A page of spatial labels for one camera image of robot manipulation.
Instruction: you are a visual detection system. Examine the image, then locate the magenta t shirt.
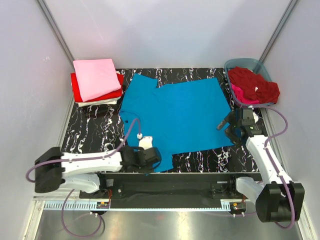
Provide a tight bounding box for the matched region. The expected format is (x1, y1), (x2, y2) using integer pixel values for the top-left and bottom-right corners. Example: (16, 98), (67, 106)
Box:
(231, 84), (259, 105)

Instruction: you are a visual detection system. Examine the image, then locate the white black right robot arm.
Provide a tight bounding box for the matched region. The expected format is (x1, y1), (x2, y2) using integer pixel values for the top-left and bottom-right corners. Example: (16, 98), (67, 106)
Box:
(217, 107), (305, 226)

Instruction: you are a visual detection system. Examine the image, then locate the folded red t shirt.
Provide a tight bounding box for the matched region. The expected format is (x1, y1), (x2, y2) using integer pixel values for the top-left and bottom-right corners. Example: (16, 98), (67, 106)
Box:
(70, 72), (124, 104)

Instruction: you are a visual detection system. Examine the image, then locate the dark red t shirt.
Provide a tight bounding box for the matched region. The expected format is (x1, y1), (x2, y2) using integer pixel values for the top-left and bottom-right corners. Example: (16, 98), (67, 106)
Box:
(227, 66), (280, 104)

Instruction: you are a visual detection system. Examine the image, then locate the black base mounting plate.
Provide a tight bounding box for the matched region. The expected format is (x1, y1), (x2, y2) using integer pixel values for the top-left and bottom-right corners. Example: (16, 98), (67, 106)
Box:
(75, 172), (262, 211)

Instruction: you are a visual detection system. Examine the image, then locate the blue t shirt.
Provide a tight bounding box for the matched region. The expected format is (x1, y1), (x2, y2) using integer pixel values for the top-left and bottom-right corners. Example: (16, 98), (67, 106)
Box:
(119, 74), (232, 172)

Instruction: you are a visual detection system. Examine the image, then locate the folded cream t shirt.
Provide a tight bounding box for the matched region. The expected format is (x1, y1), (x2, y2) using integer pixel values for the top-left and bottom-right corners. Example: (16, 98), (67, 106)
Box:
(76, 97), (120, 107)

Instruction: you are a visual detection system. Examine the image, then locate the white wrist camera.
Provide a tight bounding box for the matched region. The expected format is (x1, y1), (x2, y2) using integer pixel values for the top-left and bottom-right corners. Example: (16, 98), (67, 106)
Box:
(137, 133), (153, 150)
(252, 112), (259, 123)

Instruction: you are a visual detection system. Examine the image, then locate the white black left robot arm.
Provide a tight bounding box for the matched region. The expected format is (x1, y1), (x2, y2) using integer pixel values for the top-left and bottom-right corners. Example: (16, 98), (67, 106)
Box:
(26, 145), (162, 198)

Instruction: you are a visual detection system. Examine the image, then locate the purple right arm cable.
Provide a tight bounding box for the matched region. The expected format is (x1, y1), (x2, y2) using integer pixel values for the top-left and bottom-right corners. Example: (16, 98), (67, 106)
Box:
(234, 106), (297, 230)

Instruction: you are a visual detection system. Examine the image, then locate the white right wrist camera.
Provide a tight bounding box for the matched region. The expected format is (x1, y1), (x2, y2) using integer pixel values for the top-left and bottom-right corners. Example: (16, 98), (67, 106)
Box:
(252, 112), (259, 123)

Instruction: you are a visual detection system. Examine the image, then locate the folded pink t shirt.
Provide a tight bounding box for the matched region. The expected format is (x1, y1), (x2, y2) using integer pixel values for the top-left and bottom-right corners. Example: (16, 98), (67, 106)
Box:
(73, 58), (122, 102)

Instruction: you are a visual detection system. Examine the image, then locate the translucent blue plastic basket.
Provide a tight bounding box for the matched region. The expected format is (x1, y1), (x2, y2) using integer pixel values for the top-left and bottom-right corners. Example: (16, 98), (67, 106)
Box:
(224, 58), (275, 108)

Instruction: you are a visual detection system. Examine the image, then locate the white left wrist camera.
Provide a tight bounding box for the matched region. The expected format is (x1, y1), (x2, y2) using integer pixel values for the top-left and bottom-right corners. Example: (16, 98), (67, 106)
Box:
(137, 133), (153, 150)

